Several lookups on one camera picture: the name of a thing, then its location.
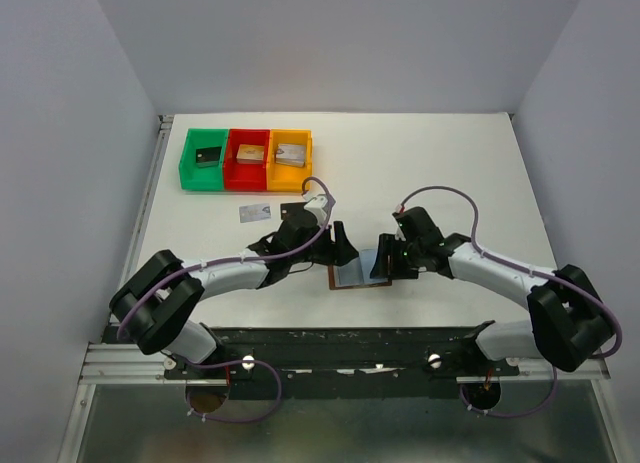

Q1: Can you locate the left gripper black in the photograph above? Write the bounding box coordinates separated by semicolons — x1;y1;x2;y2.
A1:
289;220;359;267

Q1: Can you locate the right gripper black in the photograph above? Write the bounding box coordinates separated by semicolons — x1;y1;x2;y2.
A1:
369;232;424;279

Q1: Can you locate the brown leather card holder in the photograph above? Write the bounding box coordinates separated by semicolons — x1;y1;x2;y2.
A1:
328;249;392;290

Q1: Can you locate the black VIP card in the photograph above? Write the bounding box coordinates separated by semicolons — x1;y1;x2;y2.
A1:
280;202;305;220

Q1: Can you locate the silver VIP card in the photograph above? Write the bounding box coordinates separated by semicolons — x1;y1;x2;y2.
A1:
239;203;272;223

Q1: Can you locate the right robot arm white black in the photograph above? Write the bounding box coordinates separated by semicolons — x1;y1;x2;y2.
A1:
370;207;617;375

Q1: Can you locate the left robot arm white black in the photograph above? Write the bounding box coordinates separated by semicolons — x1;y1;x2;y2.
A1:
109;210;358;378

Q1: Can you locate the silver card stack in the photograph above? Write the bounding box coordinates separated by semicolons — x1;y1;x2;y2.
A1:
275;144;306;168

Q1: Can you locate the tan card stack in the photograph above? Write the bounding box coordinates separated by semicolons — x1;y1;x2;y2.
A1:
236;144;264;165

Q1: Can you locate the orange plastic bin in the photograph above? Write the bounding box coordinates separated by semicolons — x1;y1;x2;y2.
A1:
266;129;313;193

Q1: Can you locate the right white knob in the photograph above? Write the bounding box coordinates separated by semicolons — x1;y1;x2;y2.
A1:
427;353;442;369

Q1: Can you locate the white knob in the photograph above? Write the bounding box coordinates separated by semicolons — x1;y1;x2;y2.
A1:
242;355;255;371
427;353;442;369

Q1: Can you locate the red plastic bin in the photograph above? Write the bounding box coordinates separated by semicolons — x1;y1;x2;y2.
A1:
223;128;270;192

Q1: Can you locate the left white knob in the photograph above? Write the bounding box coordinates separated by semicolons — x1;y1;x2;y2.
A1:
242;355;255;371

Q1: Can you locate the green plastic bin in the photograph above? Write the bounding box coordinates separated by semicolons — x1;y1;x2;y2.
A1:
179;128;229;192

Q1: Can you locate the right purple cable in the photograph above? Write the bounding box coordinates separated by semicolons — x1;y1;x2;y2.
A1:
394;185;624;418

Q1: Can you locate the purple cable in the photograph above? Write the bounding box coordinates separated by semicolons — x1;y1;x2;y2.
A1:
117;177;335;424
394;185;624;418

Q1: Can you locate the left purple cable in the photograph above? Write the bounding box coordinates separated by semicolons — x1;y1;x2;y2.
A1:
117;177;335;424

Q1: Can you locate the aluminium frame rail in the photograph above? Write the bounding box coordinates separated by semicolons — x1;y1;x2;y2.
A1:
59;113;615;462

